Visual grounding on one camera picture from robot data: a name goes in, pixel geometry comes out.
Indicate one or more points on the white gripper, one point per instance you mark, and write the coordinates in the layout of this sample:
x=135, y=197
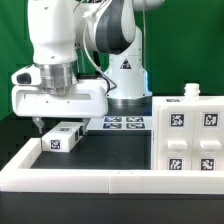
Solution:
x=86, y=100

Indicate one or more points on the white cabinet top block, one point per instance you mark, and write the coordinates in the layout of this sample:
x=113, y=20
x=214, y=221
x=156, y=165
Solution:
x=63, y=137

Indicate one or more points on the white cabinet door panel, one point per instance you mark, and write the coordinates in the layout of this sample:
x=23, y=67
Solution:
x=175, y=140

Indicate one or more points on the white cabinet body box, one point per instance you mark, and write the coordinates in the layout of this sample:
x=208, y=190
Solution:
x=190, y=101

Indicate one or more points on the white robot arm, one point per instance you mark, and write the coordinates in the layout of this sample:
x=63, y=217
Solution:
x=50, y=86

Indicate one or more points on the white marker base plate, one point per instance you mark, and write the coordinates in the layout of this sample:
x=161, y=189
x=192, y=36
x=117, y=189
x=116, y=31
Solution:
x=115, y=123

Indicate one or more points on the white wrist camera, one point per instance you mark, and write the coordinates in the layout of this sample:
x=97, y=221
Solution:
x=29, y=75

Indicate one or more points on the white workspace border frame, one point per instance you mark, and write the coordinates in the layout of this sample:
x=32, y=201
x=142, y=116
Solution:
x=19, y=176

